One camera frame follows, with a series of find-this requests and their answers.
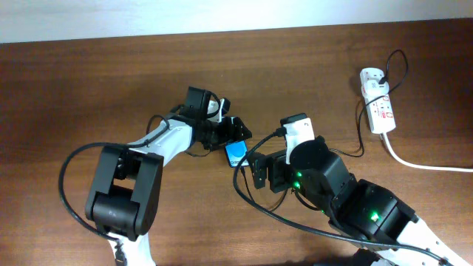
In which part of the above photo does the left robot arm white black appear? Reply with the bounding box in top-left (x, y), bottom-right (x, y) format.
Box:
top-left (85, 87), bottom-right (252, 265)

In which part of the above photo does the white power strip cord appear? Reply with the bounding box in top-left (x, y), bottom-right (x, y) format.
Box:
top-left (380, 132), bottom-right (473, 174)

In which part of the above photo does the white charger adapter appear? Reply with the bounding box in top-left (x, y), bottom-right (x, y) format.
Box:
top-left (361, 80), bottom-right (389, 98)

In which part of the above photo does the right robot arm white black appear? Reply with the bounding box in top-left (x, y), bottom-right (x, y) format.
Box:
top-left (245, 137), bottom-right (467, 265)

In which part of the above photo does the blue Galaxy smartphone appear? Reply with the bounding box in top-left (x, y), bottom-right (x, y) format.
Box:
top-left (225, 140), bottom-right (248, 168)

